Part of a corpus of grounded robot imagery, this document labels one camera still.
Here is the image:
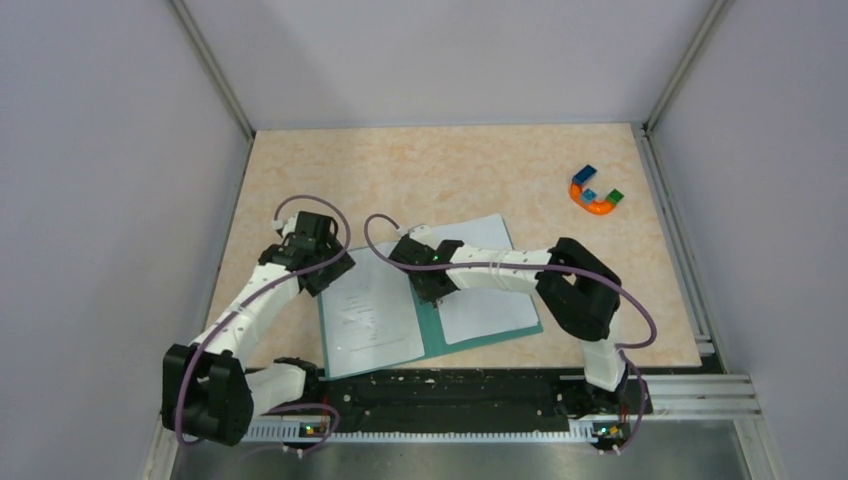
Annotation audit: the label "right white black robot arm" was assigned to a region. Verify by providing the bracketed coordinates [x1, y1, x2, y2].
[388, 234, 627, 412]

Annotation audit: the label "printed white paper sheet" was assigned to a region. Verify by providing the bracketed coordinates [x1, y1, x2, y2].
[319, 248, 425, 379]

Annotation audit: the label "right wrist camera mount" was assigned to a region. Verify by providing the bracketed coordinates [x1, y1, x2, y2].
[396, 224, 436, 244]

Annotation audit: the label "green toy brick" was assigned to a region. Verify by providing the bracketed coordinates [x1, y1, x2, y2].
[605, 189, 624, 205]

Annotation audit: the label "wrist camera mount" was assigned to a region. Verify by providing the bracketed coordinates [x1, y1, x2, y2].
[273, 215, 298, 238]
[396, 224, 436, 244]

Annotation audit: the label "grey slotted cable duct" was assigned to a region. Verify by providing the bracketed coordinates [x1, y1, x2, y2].
[241, 419, 598, 444]

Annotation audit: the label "aluminium frame rail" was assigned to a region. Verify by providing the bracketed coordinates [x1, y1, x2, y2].
[644, 335, 762, 421]

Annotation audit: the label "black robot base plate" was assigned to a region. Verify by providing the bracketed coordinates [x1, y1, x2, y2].
[256, 357, 654, 437]

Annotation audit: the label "light blue toy brick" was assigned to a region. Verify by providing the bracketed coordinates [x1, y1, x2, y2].
[581, 189, 597, 204]

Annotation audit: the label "dark blue toy brick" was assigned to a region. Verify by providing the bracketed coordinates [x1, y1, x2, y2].
[572, 165, 597, 187]

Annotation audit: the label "orange curved toy block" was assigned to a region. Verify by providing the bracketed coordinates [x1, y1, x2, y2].
[569, 183, 625, 216]

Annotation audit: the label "green plastic folder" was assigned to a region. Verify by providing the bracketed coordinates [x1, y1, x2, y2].
[316, 213, 545, 382]

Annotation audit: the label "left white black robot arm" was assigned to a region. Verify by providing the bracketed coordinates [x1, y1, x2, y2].
[161, 211, 355, 446]

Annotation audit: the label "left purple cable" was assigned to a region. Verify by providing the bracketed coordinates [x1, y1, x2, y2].
[174, 194, 353, 446]

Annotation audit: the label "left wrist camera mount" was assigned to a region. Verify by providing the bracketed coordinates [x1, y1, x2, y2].
[273, 215, 298, 238]

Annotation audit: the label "white paper sheets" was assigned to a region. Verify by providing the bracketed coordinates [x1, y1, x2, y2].
[433, 214, 541, 345]

